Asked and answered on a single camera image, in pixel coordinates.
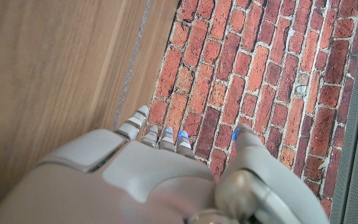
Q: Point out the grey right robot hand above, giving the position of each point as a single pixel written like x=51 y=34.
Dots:
x=154 y=180

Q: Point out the red brick printed backdrop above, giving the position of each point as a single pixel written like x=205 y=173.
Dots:
x=259 y=62

